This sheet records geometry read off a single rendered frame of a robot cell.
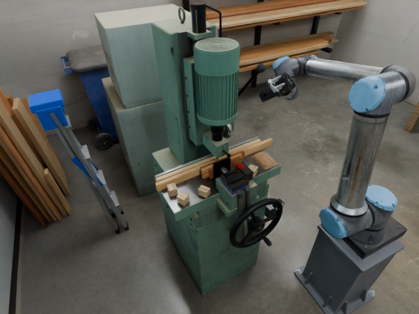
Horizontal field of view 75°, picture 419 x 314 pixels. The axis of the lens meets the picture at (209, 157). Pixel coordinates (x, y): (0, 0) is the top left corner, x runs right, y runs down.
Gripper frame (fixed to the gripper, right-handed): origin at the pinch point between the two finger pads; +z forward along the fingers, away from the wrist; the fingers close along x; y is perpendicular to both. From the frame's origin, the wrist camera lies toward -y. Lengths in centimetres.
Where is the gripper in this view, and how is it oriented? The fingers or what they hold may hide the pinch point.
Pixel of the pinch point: (269, 85)
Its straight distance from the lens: 123.0
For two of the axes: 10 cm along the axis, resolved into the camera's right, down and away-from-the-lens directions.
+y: 7.9, -4.1, -4.6
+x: 4.0, 9.1, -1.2
